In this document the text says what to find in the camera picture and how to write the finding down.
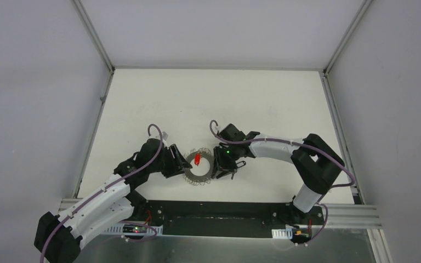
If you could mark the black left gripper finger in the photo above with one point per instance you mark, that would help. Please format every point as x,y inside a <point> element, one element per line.
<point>179,163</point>
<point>173,172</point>

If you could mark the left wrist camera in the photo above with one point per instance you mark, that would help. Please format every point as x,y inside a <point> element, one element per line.
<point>164,136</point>

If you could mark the red key tag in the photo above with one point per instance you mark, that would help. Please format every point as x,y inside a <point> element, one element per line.
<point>197,159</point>

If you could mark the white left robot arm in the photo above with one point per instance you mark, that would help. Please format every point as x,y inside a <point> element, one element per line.
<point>61,237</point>

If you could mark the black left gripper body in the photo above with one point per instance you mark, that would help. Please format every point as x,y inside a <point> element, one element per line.
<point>174,161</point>

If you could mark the black key tag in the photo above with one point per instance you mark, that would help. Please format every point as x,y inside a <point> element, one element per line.
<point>240,164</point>

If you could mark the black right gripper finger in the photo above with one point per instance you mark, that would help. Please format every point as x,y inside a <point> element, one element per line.
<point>217,168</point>
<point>223,173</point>

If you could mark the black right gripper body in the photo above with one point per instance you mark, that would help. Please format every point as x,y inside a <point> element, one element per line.
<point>228,157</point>

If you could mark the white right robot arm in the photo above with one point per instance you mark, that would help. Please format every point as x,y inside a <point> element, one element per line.
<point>316,163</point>

